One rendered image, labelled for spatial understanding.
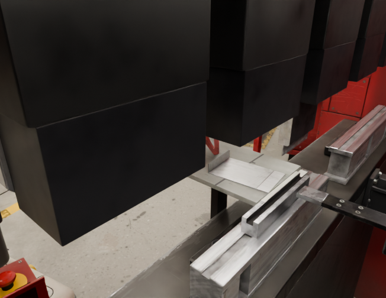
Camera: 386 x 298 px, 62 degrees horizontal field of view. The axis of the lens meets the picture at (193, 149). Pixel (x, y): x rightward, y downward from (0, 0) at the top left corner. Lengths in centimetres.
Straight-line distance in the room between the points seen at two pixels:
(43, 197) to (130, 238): 186
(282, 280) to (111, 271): 137
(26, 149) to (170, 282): 44
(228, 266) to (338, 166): 53
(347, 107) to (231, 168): 87
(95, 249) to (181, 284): 147
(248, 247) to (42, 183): 38
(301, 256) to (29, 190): 54
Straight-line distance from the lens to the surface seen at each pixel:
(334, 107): 148
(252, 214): 54
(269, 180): 64
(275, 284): 61
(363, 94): 143
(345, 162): 93
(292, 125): 53
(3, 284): 78
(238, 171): 66
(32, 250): 217
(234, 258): 50
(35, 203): 23
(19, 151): 22
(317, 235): 73
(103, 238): 210
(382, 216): 60
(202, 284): 49
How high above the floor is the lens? 131
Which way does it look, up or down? 25 degrees down
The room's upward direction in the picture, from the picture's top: straight up
